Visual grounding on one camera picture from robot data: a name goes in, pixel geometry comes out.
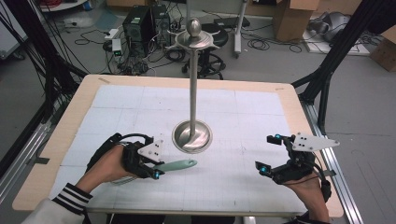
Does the white metal stand leg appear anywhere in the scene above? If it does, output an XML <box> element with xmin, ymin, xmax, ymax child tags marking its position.
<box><xmin>233</xmin><ymin>0</ymin><xmax>248</xmax><ymax>60</ymax></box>

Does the person's right hand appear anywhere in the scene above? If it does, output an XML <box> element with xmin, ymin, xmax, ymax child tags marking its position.
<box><xmin>284</xmin><ymin>175</ymin><xmax>331</xmax><ymax>220</ymax></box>

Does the grey headset device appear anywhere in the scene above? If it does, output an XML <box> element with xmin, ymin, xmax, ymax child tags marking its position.
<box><xmin>307</xmin><ymin>11</ymin><xmax>351</xmax><ymax>43</ymax></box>

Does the slim black computer tower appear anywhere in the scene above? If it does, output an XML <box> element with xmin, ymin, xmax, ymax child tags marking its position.
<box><xmin>150</xmin><ymin>4</ymin><xmax>172</xmax><ymax>48</ymax></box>

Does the white adapter with green light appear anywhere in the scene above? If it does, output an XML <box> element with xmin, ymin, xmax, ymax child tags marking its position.
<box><xmin>111</xmin><ymin>38</ymin><xmax>123</xmax><ymax>58</ymax></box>

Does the aluminium rail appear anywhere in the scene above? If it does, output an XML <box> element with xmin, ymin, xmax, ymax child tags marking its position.
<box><xmin>0</xmin><ymin>119</ymin><xmax>52</xmax><ymax>203</ymax></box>
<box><xmin>300</xmin><ymin>101</ymin><xmax>364</xmax><ymax>224</ymax></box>

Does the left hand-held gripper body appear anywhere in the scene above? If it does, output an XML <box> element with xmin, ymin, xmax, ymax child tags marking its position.
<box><xmin>120</xmin><ymin>139</ymin><xmax>165</xmax><ymax>179</ymax></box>

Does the small cardboard box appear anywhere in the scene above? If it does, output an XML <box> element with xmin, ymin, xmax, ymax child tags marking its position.
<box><xmin>369</xmin><ymin>26</ymin><xmax>396</xmax><ymax>73</ymax></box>

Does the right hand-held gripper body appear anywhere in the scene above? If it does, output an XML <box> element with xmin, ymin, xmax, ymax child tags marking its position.
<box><xmin>272</xmin><ymin>133</ymin><xmax>341</xmax><ymax>185</ymax></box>

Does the white grid mat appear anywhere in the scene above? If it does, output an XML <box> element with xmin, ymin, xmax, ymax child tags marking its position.
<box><xmin>49</xmin><ymin>84</ymin><xmax>308</xmax><ymax>214</ymax></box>

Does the person's left hand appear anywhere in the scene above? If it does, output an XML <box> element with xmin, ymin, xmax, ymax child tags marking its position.
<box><xmin>75</xmin><ymin>144</ymin><xmax>138</xmax><ymax>194</ymax></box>

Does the white power strip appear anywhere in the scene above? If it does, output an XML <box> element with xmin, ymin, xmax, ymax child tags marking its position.
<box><xmin>104</xmin><ymin>28</ymin><xmax>120</xmax><ymax>41</ymax></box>

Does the flat black device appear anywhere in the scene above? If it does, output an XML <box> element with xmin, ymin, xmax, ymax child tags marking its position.
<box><xmin>213</xmin><ymin>16</ymin><xmax>251</xmax><ymax>29</ymax></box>

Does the black tape strip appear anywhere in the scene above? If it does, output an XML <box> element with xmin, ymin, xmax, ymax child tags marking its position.
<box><xmin>26</xmin><ymin>157</ymin><xmax>50</xmax><ymax>166</ymax></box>

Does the large black computer tower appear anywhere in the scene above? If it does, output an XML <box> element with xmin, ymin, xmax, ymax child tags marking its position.
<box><xmin>121</xmin><ymin>5</ymin><xmax>153</xmax><ymax>58</ymax></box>

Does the white floor board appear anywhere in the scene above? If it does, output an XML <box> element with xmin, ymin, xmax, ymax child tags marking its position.
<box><xmin>303</xmin><ymin>28</ymin><xmax>372</xmax><ymax>57</ymax></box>

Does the silver metal utensil stand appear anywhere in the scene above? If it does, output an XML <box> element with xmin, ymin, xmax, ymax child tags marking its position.
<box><xmin>164</xmin><ymin>17</ymin><xmax>222</xmax><ymax>154</ymax></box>

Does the whisk with green handle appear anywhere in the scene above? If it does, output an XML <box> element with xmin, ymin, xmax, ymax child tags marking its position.
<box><xmin>110</xmin><ymin>159</ymin><xmax>198</xmax><ymax>187</ymax></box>

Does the black hand strap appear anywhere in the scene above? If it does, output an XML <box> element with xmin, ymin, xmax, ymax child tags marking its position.
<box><xmin>320</xmin><ymin>179</ymin><xmax>332</xmax><ymax>203</ymax></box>
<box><xmin>86</xmin><ymin>133</ymin><xmax>124</xmax><ymax>173</ymax></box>

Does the coiled black floor cable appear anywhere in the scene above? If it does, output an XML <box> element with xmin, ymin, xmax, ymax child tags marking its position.
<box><xmin>247</xmin><ymin>36</ymin><xmax>271</xmax><ymax>51</ymax></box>

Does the black swivel stool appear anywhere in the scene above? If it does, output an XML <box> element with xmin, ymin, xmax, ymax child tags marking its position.
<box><xmin>181</xmin><ymin>22</ymin><xmax>230</xmax><ymax>81</ymax></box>

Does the black metal frame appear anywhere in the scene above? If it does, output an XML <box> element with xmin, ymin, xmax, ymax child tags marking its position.
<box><xmin>0</xmin><ymin>0</ymin><xmax>89</xmax><ymax>178</ymax></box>
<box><xmin>291</xmin><ymin>0</ymin><xmax>396</xmax><ymax>135</ymax></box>

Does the tall open cardboard box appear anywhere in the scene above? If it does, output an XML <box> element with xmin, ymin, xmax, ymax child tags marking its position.
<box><xmin>272</xmin><ymin>0</ymin><xmax>320</xmax><ymax>43</ymax></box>

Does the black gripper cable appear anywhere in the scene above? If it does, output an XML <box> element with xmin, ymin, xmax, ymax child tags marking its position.
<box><xmin>281</xmin><ymin>158</ymin><xmax>328</xmax><ymax>188</ymax></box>
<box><xmin>120</xmin><ymin>133</ymin><xmax>155</xmax><ymax>148</ymax></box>

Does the round white table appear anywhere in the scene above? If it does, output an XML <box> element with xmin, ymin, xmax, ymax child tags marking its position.
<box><xmin>39</xmin><ymin>0</ymin><xmax>89</xmax><ymax>13</ymax></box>

